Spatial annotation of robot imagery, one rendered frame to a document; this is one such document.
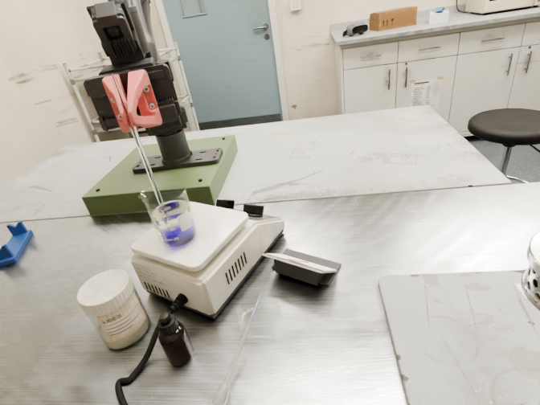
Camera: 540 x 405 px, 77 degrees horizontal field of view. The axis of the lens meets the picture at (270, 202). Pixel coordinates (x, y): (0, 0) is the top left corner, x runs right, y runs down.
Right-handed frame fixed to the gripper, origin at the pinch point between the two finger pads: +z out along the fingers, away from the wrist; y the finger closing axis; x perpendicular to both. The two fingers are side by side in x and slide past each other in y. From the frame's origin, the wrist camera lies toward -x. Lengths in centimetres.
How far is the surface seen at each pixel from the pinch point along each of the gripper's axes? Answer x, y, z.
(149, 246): 16.2, -3.0, 1.1
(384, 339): 24.6, 20.6, 18.1
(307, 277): 23.5, 15.6, 7.2
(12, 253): 24.0, -31.0, -19.1
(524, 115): 53, 142, -74
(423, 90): 73, 175, -187
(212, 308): 22.7, 2.8, 8.4
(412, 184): 25, 43, -9
